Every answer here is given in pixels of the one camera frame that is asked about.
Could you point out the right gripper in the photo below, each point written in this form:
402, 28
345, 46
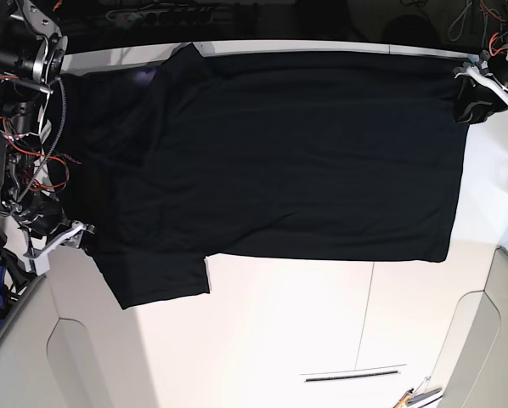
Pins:
46, 227

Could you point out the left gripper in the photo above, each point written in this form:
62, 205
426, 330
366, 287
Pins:
484, 87

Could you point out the black T-shirt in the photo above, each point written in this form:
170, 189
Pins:
302, 155

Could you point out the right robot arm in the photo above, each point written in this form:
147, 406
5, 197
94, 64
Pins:
33, 109

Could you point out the black power strip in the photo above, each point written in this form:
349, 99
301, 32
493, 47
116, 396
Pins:
166, 17

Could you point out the black metal ruler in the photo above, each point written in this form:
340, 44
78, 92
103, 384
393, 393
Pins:
342, 377

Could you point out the yellow pencil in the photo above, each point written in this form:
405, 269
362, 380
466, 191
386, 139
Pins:
404, 398

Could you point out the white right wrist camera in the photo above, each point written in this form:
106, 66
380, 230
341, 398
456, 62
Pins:
38, 262

